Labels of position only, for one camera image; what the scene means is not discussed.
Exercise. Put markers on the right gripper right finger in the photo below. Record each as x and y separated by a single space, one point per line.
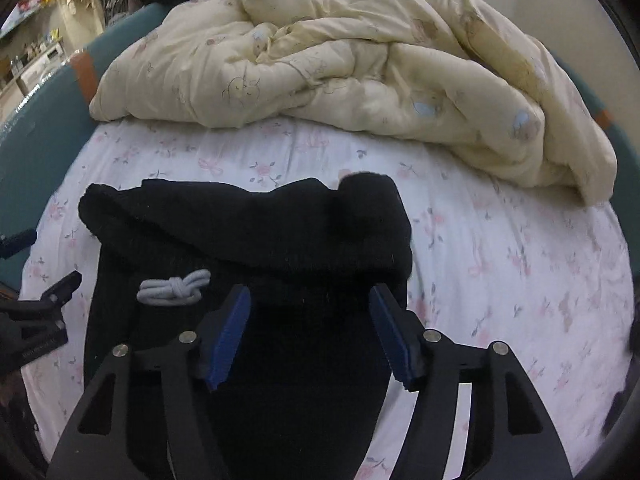
510 434

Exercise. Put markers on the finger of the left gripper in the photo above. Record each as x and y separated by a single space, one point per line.
51 300
12 245

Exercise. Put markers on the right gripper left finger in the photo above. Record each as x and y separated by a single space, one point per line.
95 441

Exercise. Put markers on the floral white bed sheet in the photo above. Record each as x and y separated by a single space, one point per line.
533 268

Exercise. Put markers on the cream crumpled duvet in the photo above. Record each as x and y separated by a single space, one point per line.
451 72

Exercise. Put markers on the teal bed frame padding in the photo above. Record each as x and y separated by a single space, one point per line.
43 136

